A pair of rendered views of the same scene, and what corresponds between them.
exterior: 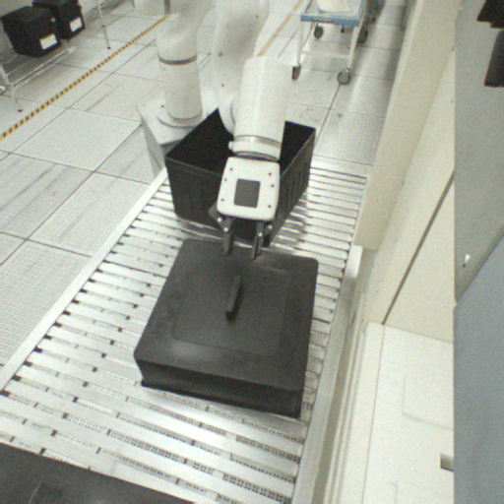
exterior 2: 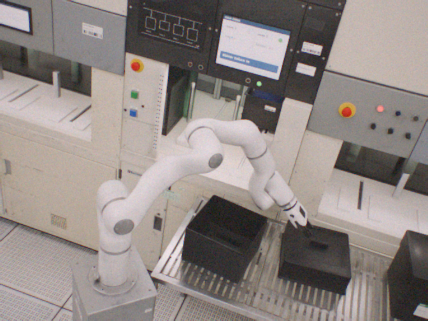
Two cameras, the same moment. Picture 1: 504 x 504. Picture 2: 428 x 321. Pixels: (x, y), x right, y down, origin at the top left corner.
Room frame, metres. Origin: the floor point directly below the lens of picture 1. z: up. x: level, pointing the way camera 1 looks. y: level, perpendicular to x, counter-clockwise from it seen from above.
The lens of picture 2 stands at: (1.13, 1.55, 2.28)
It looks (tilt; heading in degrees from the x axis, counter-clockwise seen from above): 34 degrees down; 263
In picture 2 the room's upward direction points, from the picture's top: 11 degrees clockwise
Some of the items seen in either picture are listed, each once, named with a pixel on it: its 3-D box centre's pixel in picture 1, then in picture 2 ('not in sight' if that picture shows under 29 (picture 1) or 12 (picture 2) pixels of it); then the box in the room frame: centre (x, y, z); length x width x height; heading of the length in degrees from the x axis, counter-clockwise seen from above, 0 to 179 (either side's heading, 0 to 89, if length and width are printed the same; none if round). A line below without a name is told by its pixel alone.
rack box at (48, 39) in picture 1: (32, 31); not in sight; (3.30, 1.64, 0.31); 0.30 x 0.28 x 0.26; 157
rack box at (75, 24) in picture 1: (60, 15); not in sight; (3.64, 1.54, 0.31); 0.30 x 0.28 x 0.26; 165
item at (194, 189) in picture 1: (243, 171); (225, 237); (0.83, 0.01, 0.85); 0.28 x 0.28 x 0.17; 63
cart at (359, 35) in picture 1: (336, 29); not in sight; (3.57, -0.70, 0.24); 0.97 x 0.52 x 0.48; 164
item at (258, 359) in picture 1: (234, 313); (315, 252); (0.42, 0.03, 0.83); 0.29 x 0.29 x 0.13; 78
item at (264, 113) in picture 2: not in sight; (265, 101); (0.60, -0.93, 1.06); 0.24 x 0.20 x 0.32; 161
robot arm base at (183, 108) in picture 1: (181, 86); (114, 260); (1.28, 0.22, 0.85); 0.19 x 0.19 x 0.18
